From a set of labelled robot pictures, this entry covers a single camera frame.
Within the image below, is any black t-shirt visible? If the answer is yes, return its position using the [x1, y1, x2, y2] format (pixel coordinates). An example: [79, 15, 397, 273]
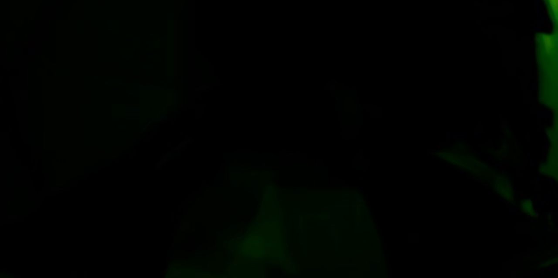
[1, 0, 557, 278]

